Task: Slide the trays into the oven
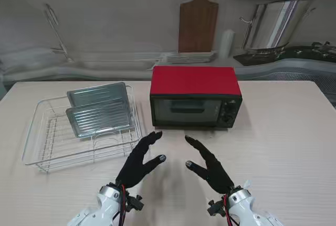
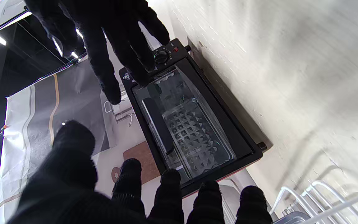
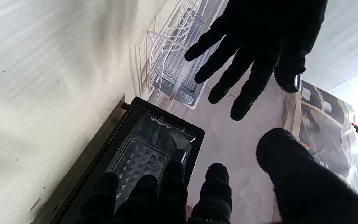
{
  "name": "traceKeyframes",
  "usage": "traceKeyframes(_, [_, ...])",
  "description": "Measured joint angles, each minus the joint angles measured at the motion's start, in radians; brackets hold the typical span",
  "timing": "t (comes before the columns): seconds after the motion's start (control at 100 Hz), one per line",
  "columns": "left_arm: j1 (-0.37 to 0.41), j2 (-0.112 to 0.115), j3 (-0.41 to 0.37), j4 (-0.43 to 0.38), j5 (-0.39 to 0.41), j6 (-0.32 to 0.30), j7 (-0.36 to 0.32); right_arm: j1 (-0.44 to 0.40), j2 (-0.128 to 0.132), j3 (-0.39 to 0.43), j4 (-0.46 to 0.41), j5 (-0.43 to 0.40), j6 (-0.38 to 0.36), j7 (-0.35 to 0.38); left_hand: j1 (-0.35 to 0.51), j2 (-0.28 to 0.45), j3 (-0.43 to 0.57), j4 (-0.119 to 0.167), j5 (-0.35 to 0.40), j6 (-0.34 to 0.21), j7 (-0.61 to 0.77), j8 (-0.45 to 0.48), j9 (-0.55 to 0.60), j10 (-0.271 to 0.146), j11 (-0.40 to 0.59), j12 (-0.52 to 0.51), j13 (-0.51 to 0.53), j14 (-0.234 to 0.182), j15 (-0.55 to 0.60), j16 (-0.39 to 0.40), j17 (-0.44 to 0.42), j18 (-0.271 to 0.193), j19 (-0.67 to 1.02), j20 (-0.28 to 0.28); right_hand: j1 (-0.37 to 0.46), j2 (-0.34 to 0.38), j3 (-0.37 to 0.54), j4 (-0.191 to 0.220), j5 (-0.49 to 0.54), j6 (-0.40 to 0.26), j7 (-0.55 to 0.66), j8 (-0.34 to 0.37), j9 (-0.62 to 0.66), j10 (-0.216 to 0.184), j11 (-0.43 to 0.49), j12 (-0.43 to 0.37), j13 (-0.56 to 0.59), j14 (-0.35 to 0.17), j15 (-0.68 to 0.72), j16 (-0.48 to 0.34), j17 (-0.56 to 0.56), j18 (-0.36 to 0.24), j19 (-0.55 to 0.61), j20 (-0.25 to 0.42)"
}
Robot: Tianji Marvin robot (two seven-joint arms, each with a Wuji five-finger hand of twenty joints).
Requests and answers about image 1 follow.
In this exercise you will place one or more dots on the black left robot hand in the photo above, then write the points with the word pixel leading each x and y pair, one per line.
pixel 134 165

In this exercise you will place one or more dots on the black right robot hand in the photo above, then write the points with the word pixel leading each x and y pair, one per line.
pixel 215 173

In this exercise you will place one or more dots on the ribbed metal baking tray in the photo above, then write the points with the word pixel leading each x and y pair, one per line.
pixel 99 118
pixel 97 93

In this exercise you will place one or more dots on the black oven knob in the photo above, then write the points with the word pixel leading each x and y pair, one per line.
pixel 229 109
pixel 227 119

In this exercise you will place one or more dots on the red-topped black toaster oven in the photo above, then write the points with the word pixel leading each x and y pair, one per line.
pixel 194 81

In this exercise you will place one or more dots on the white kitchen sink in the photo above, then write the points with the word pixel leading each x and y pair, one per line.
pixel 110 64

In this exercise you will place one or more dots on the stack of white plates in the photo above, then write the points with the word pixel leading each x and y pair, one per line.
pixel 190 57

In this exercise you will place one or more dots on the white cylindrical bottle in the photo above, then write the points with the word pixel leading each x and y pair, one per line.
pixel 227 43

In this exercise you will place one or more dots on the black gas stove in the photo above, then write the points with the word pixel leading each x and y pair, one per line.
pixel 288 55

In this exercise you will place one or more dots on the chrome kitchen faucet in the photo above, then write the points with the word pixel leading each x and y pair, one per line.
pixel 60 41

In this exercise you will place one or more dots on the brown wooden cutting board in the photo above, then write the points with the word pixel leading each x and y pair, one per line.
pixel 198 24

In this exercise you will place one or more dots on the stainless steel stock pot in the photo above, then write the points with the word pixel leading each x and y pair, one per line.
pixel 275 24

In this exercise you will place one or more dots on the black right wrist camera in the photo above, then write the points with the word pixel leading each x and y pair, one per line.
pixel 216 209

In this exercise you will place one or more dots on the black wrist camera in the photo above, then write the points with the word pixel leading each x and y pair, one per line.
pixel 216 209
pixel 135 203

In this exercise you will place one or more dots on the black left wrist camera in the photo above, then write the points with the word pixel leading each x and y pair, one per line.
pixel 135 203

